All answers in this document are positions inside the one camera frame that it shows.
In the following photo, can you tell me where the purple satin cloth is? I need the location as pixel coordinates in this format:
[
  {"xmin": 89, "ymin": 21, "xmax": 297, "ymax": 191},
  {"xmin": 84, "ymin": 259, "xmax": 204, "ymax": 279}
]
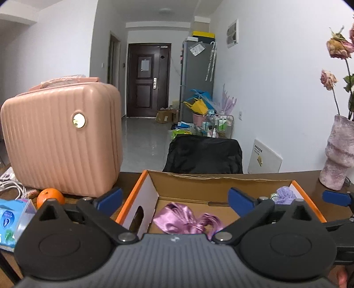
[{"xmin": 153, "ymin": 202, "xmax": 224, "ymax": 240}]

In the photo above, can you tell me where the lavender translucent umbrella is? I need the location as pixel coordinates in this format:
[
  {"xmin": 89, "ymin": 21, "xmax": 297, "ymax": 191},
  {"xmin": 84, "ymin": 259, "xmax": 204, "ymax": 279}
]
[{"xmin": 214, "ymin": 84, "xmax": 238, "ymax": 114}]

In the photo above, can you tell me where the hanging clear umbrella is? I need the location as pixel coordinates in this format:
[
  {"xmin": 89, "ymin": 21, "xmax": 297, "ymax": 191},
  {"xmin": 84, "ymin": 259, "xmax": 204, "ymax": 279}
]
[{"xmin": 205, "ymin": 41, "xmax": 217, "ymax": 81}]

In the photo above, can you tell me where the bunch of dried pink roses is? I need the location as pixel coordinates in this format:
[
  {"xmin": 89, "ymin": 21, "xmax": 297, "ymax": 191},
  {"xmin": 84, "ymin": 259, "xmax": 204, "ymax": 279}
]
[{"xmin": 320, "ymin": 21, "xmax": 354, "ymax": 121}]

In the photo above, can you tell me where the blue and green packaging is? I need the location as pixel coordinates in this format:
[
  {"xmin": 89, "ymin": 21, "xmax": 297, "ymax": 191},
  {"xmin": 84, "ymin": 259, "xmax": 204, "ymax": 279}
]
[{"xmin": 171, "ymin": 122, "xmax": 195, "ymax": 139}]

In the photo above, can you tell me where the lavender mesh pouch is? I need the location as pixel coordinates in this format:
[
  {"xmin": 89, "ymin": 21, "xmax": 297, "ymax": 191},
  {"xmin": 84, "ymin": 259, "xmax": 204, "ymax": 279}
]
[{"xmin": 272, "ymin": 186, "xmax": 297, "ymax": 205}]

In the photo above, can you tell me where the pink bucket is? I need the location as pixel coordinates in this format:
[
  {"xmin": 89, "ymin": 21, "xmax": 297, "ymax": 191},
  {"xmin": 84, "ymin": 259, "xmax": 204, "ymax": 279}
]
[{"xmin": 193, "ymin": 112, "xmax": 206, "ymax": 128}]

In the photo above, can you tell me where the dark brown entrance door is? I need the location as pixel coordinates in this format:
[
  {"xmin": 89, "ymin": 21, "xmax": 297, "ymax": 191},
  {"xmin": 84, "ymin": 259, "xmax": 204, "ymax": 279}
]
[{"xmin": 126, "ymin": 43, "xmax": 171, "ymax": 118}]

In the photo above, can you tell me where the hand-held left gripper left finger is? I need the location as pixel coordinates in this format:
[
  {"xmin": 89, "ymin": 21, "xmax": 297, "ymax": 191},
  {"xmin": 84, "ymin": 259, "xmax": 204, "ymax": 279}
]
[{"xmin": 33, "ymin": 187, "xmax": 140, "ymax": 246}]

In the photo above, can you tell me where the blue tissue pack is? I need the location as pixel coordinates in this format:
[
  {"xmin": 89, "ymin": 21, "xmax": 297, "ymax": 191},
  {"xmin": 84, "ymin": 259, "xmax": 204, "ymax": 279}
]
[{"xmin": 0, "ymin": 198, "xmax": 37, "ymax": 252}]

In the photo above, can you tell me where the clear plastic bag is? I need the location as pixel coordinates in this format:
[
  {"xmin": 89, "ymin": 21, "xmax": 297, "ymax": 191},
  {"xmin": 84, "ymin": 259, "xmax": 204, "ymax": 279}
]
[{"xmin": 189, "ymin": 43, "xmax": 206, "ymax": 57}]

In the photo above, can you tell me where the blue plastic stool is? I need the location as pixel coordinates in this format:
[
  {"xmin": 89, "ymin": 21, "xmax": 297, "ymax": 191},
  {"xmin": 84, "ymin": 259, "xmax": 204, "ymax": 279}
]
[{"xmin": 190, "ymin": 89, "xmax": 212, "ymax": 101}]

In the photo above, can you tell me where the pink ribbed suitcase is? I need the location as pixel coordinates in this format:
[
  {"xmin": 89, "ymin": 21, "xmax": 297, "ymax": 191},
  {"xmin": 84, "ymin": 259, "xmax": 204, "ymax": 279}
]
[{"xmin": 0, "ymin": 74, "xmax": 124, "ymax": 198}]

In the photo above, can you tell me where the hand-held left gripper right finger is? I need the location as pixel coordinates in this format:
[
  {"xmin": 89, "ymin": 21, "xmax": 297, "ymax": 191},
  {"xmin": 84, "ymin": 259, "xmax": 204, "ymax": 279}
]
[{"xmin": 212, "ymin": 187, "xmax": 322, "ymax": 246}]

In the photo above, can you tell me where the mottled pink ceramic vase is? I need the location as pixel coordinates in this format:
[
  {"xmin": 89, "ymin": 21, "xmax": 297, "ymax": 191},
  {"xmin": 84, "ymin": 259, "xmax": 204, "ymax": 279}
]
[{"xmin": 319, "ymin": 115, "xmax": 354, "ymax": 191}]

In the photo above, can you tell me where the cardboard box with orange edges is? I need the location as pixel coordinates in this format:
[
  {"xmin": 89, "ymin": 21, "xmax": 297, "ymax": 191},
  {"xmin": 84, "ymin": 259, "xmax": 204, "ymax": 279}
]
[{"xmin": 115, "ymin": 169, "xmax": 327, "ymax": 241}]

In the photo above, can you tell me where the person's right hand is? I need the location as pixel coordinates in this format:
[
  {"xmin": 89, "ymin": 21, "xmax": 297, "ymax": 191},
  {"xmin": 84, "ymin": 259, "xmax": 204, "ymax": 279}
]
[{"xmin": 337, "ymin": 267, "xmax": 348, "ymax": 287}]

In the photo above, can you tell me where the white cable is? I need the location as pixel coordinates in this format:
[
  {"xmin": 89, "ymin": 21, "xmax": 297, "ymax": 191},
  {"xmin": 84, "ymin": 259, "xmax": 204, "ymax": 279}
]
[{"xmin": 0, "ymin": 179, "xmax": 28, "ymax": 198}]

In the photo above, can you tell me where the grey refrigerator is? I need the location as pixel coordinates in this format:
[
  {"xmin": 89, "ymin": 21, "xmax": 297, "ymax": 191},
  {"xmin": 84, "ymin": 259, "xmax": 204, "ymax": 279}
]
[{"xmin": 179, "ymin": 39, "xmax": 217, "ymax": 122}]

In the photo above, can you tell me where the white board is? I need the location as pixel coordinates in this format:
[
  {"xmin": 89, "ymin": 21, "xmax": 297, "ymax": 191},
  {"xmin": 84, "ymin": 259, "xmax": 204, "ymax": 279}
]
[{"xmin": 247, "ymin": 138, "xmax": 283, "ymax": 174}]

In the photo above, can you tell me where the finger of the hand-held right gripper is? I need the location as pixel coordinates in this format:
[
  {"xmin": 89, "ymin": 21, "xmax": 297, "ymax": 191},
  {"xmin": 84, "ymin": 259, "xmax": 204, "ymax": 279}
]
[
  {"xmin": 326, "ymin": 217, "xmax": 354, "ymax": 232},
  {"xmin": 322, "ymin": 190, "xmax": 354, "ymax": 208}
]

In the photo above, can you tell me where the orange fruit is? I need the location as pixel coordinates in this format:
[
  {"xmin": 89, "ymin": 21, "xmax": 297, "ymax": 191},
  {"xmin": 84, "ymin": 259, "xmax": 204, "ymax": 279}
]
[{"xmin": 37, "ymin": 188, "xmax": 65, "ymax": 209}]

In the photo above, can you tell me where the metal cart with bottles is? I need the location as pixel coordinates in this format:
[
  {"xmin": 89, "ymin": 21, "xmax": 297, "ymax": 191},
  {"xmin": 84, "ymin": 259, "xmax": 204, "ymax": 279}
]
[{"xmin": 203, "ymin": 113, "xmax": 235, "ymax": 139}]

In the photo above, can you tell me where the open cardboard carton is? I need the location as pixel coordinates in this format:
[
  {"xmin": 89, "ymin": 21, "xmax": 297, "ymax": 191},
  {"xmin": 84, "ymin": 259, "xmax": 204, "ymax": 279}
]
[{"xmin": 155, "ymin": 109, "xmax": 177, "ymax": 124}]

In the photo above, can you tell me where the dark side room door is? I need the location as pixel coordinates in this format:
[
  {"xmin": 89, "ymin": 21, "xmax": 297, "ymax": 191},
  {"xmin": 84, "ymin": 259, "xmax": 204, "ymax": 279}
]
[{"xmin": 108, "ymin": 33, "xmax": 121, "ymax": 85}]

